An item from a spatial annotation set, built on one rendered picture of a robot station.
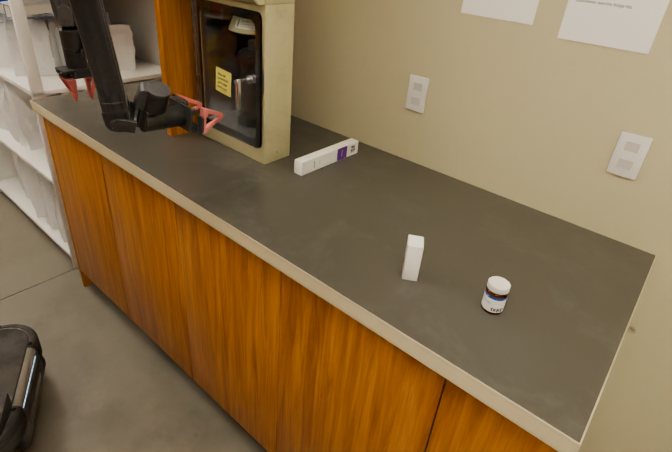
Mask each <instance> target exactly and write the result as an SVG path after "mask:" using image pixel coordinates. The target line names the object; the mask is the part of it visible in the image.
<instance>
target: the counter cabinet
mask: <svg viewBox="0 0 672 452"><path fill-rule="evenodd" d="M43 120H44V125H45V129H46V133H47V137H48V141H49V146H50V150H51V154H52V158H53V162H54V167H55V171H56V175H57V179H58V183H59V187H60V192H61V196H62V200H63V204H64V208H65V213H66V217H67V221H68V225H69V229H70V234H71V238H72V242H73V246H74V250H75V255H76V259H77V263H78V267H79V271H80V275H81V280H82V284H83V286H84V287H86V286H88V285H90V284H93V283H94V284H95V285H96V286H97V287H98V288H99V289H100V290H101V291H102V292H103V293H104V294H106V295H107V296H108V297H109V298H110V299H111V300H112V301H113V302H114V303H115V304H116V305H117V306H118V307H119V308H120V309H121V310H122V311H123V312H124V313H125V314H126V315H127V316H128V317H129V318H130V319H131V320H132V321H133V322H134V323H135V324H136V325H137V326H139V327H140V328H141V329H142V330H143V331H144V332H145V333H146V334H147V335H148V336H149V337H150V338H151V339H152V340H153V341H154V342H155V343H156V344H157V345H158V346H159V347H160V348H161V349H162V350H163V351H164V352H165V353H166V354H167V355H168V356H169V357H171V358H172V359H173V360H174V361H175V362H176V363H177V364H178V365H179V366H180V367H181V368H182V369H183V370H184V371H185V372H186V373H187V374H188V375H189V376H190V377H191V378H192V379H193V380H194V381H195V382H196V383H197V384H198V385H199V386H200V387H201V388H202V389H204V390H205V391H206V392H207V393H208V394H209V395H210V396H211V397H212V398H213V399H214V400H215V401H216V402H217V403H218V404H219V405H220V406H221V407H222V408H223V409H224V410H225V411H226V412H227V413H228V414H229V415H230V416H231V417H232V418H233V419H234V420H236V421H237V422H238V423H239V424H240V425H241V426H242V427H243V428H244V429H245V430H246V431H247V432H248V433H249V434H250V435H251V436H252V437H253V438H254V439H255V440H256V441H257V442H258V443H259V444H260V445H261V446H262V447H263V448H264V449H265V450H266V451H268V452H558V451H557V450H555V449H554V448H552V447H551V446H549V445H547V444H546V443H544V442H543V441H541V440H540V439H538V438H537V437H535V436H534V435H532V434H530V433H529V432H527V431H526V430H524V429H523V428H521V427H520V426H518V425H517V424H515V423H514V422H512V421H510V420H509V419H507V418H506V417H504V416H503V415H501V414H500V413H498V412H497V411H495V410H494V409H492V408H490V407H489V406H487V405H486V404H484V403H483V402H481V401H480V400H478V399H477V398H475V397H474V396H472V395H470V394H469V393H467V392H466V391H464V390H463V389H461V388H460V387H458V386H457V385H455V384H453V383H452V382H450V381H449V380H447V379H446V378H444V377H443V376H441V375H440V374H438V373H437V372H435V371H433V370H432V369H430V368H429V367H427V366H426V365H424V364H423V363H421V362H420V361H418V360H417V359H415V358H413V357H412V356H410V355H409V354H407V353H406V352H404V351H403V350H401V349H400V348H398V347H397V346H395V345H393V344H392V343H390V342H389V341H387V340H386V339H384V338H383V337H381V336H380V335H378V334H377V333H375V332H373V331H372V330H370V329H369V328H367V327H366V326H364V325H363V324H361V323H360V322H358V321H357V320H355V319H353V318H352V317H350V316H349V315H347V314H346V313H344V312H343V311H341V310H340V309H338V308H336V307H335V306H333V305H332V304H330V303H329V302H327V301H326V300H324V299H323V298H321V297H320V296H318V295H316V294H315V293H313V292H312V291H310V290H309V289H307V288H306V287H304V286H303V285H301V284H300V283H298V282H296V281H295V280H293V279H292V278H290V277H289V276H287V275H286V274H284V273H283V272H281V271H280V270H278V269H276V268H275V267H273V266H272V265H270V264H269V263H267V262H266V261H264V260H263V259H261V258H260V257H258V256H256V255H255V254H253V253H252V252H250V251H249V250H247V249H246V248H244V247H243V246H241V245H240V244H238V243H236V242H235V241H233V240H232V239H230V238H229V237H227V236H226V235H224V234H223V233H221V232H220V231H218V230H216V229H215V228H213V227H212V226H210V225H209V224H207V223H206V222H204V221H203V220H201V219H200V218H198V217H196V216H195V215H193V214H192V213H190V212H189V211H187V210H186V209H184V208H183V207H181V206H180V205H178V204H176V203H175V202H173V201H172V200H170V199H169V198H167V197H166V196H164V195H163V194H161V193H160V192H158V191H156V190H155V189H153V188H152V187H150V186H149V185H147V184H146V183H144V182H143V181H141V180H140V179H138V178H136V177H135V176H133V175H132V174H130V173H129V172H127V171H126V170H124V169H123V168H121V167H120V166H118V165H116V164H115V163H113V162H112V161H110V160H109V159H107V158H106V157H104V156H103V155H101V154H100V153H98V152H96V151H95V150H93V149H92V148H90V147H89V146H87V145H86V144H84V143H83V142H81V141H80V140H78V139H76V138H75V137H73V136H72V135H70V134H69V133H67V132H66V131H64V130H63V129H61V128H60V127H58V126H56V125H55V124H53V123H52V122H50V121H49V120H47V119H46V118H44V117H43Z"/></svg>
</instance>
